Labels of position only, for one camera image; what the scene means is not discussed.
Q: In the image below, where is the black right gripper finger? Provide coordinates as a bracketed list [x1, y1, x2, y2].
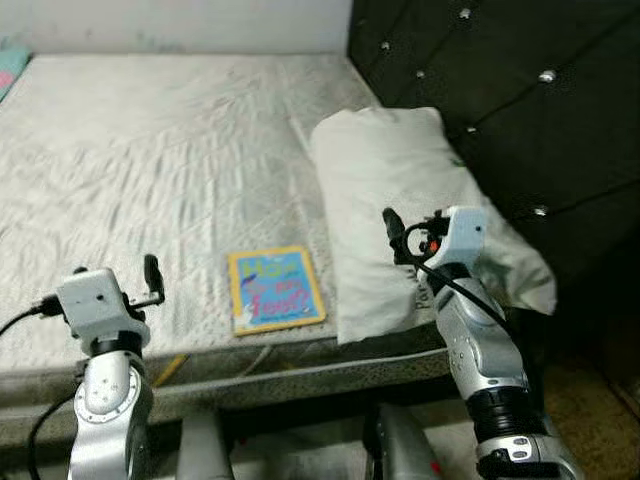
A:
[381, 206, 410, 252]

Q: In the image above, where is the white pillow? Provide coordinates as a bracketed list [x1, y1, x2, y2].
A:
[307, 104, 559, 347]

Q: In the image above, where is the how do you feel book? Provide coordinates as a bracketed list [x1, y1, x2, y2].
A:
[226, 244, 329, 339]

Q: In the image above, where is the white quilted mattress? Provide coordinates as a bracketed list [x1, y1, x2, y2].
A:
[0, 52, 523, 447]

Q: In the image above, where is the dark tufted headboard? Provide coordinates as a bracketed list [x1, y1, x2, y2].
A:
[344, 0, 640, 333]

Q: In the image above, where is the silver right robot leg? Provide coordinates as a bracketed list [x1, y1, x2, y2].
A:
[364, 399, 447, 480]

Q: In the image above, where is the teal sheet with colourful shapes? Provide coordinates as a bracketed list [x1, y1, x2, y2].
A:
[0, 44, 32, 102]

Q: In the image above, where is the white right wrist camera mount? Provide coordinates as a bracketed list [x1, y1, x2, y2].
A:
[424, 204, 492, 277]

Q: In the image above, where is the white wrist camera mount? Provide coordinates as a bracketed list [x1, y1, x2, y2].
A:
[54, 266, 152, 347]
[424, 204, 492, 277]

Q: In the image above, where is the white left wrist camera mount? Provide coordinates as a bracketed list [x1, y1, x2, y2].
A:
[54, 266, 152, 347]

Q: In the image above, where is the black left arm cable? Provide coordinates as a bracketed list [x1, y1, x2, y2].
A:
[0, 298, 77, 480]

